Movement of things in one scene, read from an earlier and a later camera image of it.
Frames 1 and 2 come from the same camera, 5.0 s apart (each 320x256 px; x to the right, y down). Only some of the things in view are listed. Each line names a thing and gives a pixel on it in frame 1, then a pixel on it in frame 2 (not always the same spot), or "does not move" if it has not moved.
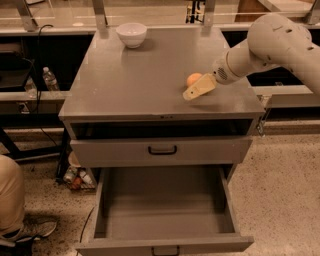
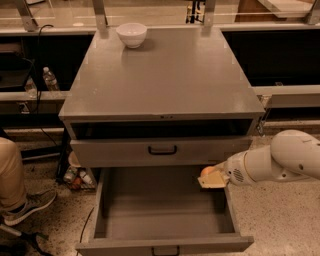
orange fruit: (192, 78) → (206, 170)
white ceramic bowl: (132, 33) does not move
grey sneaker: (34, 226) → (33, 203)
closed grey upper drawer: (165, 151) does not move
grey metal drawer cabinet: (160, 105) does not move
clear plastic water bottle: (50, 80) does not move
